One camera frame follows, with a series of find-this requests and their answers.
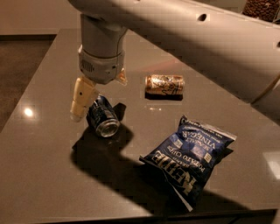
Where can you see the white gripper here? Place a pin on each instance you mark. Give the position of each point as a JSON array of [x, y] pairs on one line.
[[101, 67]]

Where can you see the blue pepsi can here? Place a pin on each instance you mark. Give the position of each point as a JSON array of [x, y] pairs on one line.
[[102, 118]]

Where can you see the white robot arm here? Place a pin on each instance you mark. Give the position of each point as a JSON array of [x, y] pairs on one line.
[[239, 53]]

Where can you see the gold soda can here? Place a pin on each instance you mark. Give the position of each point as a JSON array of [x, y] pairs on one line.
[[160, 84]]

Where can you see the blue kettle chips bag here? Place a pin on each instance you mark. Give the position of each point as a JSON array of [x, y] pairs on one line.
[[188, 157]]

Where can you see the jar of brown nuts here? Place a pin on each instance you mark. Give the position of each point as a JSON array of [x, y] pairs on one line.
[[265, 10]]

